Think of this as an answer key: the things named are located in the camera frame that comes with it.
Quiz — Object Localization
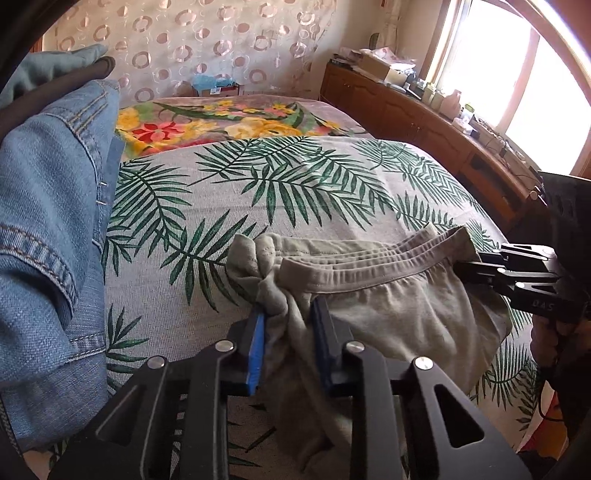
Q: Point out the grey pants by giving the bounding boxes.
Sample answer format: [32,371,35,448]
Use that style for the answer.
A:
[225,223,514,468]

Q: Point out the palm leaf print bedsheet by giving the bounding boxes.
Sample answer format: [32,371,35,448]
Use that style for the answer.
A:
[48,135,541,480]

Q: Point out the floral blanket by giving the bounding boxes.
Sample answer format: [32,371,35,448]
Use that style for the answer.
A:
[115,95,371,160]

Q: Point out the circle pattern curtain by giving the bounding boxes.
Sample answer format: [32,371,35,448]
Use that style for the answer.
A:
[41,0,340,104]

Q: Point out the wooden cabinet desk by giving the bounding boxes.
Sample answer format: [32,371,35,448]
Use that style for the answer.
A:
[320,61,546,234]

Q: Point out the box with blue cloth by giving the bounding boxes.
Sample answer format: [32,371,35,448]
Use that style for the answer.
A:
[191,73,244,97]

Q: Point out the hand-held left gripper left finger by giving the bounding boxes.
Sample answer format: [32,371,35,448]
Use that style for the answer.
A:
[48,309,269,480]

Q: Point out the dark grey garment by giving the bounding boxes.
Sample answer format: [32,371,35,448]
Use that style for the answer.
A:
[0,56,117,121]

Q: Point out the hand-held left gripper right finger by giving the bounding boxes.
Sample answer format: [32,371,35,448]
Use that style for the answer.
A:
[310,298,532,480]

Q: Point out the blue denim jeans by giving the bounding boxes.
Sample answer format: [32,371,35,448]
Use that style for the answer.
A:
[0,78,126,455]

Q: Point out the cardboard box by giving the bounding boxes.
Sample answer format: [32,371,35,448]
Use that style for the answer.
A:
[359,48,417,85]

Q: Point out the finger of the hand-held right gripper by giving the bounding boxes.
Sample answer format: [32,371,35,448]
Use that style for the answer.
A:
[455,261,578,322]
[478,244,558,273]

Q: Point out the person's right hand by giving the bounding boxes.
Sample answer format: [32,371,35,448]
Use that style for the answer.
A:
[530,318,575,372]

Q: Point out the window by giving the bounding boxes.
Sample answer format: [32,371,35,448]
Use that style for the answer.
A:
[427,0,591,177]

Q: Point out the teal garment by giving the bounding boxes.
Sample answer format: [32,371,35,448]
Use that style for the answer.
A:
[0,44,110,108]

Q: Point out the black cable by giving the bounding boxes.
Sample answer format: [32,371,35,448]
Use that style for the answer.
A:
[534,364,570,423]

